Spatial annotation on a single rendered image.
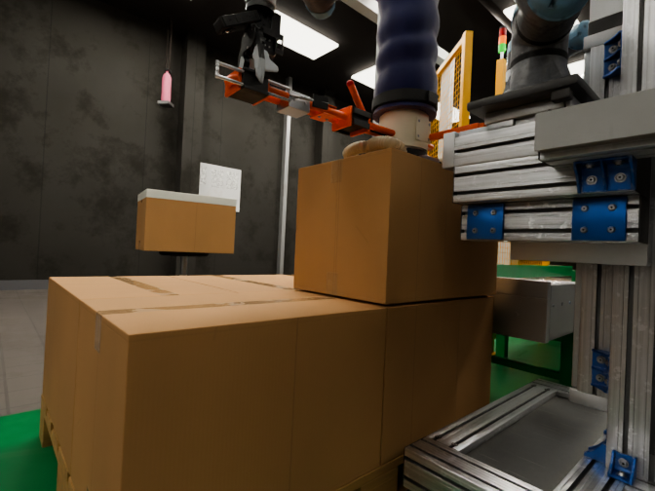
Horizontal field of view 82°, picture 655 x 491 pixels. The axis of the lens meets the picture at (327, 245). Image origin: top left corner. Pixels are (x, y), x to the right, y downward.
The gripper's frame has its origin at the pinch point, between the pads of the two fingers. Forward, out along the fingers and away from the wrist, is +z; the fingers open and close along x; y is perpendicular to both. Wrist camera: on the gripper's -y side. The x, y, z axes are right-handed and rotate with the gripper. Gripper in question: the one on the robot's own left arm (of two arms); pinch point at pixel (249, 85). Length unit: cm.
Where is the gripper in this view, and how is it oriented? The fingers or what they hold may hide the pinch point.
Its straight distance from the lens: 103.3
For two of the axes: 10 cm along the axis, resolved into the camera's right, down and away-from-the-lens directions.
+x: -6.4, -0.2, 7.7
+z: -0.5, 10.0, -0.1
